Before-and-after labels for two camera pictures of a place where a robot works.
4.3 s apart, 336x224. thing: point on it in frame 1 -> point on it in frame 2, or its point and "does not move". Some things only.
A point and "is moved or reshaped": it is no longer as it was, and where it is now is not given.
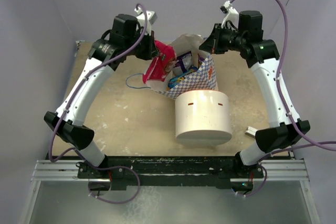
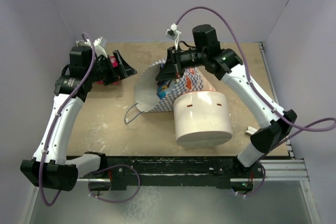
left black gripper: (151, 51) -> (124, 71)
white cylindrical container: (203, 118) does not move
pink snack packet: (159, 67) is moved or reshaped
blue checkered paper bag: (204, 80) is moved or reshaped
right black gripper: (212, 45) -> (172, 68)
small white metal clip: (251, 130) does not move
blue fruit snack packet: (173, 81) -> (163, 86)
